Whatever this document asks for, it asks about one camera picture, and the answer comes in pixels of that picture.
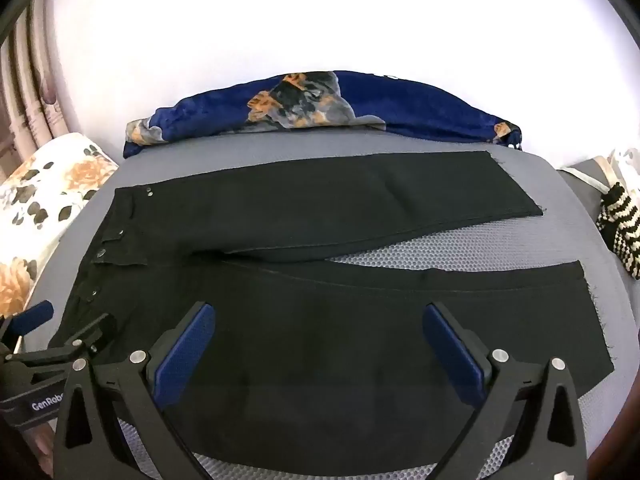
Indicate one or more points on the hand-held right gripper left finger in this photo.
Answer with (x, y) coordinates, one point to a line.
(185, 352)

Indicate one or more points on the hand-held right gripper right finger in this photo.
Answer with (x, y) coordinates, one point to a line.
(450, 355)

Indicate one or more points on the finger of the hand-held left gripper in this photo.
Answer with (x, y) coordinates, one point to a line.
(36, 314)
(82, 337)

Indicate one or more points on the black pants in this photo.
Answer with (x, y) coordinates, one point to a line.
(300, 200)

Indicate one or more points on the grey mesh mattress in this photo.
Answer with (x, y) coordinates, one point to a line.
(450, 255)

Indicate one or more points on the white floral pillow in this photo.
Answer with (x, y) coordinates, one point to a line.
(45, 195)

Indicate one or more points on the black white striped knit cloth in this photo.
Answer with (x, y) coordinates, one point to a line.
(622, 232)

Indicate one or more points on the pink curtain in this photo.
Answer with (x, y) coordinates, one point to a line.
(30, 85)

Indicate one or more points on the blue printed blanket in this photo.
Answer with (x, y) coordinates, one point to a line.
(425, 110)

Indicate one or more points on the white floral cloth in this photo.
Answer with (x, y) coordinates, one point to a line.
(627, 160)

